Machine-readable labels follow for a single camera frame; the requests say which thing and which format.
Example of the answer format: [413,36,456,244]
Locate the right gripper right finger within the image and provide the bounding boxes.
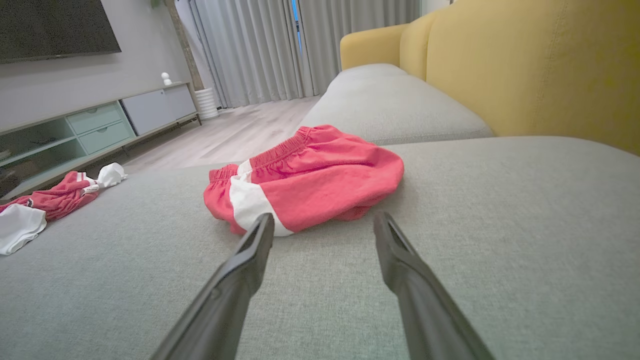
[373,210,496,360]

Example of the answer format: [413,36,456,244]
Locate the grey pleated curtain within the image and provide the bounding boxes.
[176,0,302,109]
[298,0,422,97]

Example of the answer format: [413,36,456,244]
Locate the grey sofa seat cushion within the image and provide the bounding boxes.
[298,63,495,146]

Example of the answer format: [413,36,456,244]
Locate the red white basketball jersey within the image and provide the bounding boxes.
[0,162,128,256]

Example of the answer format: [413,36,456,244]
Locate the white ribbed cylinder appliance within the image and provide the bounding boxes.
[195,88,220,121]

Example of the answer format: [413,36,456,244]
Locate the yellow sofa backrest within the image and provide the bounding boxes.
[340,0,640,156]

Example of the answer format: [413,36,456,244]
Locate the brown wooden post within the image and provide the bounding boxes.
[165,0,205,92]

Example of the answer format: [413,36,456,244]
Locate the grey low television cabinet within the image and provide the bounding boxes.
[0,82,202,203]

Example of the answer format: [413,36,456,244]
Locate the grey and yellow sofa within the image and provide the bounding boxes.
[0,136,640,360]

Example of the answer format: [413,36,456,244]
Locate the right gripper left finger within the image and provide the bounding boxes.
[150,212,275,360]

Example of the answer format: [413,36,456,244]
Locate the black flat television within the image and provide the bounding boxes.
[0,0,122,65]

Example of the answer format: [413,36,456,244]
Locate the red white basketball shorts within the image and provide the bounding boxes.
[203,124,405,237]

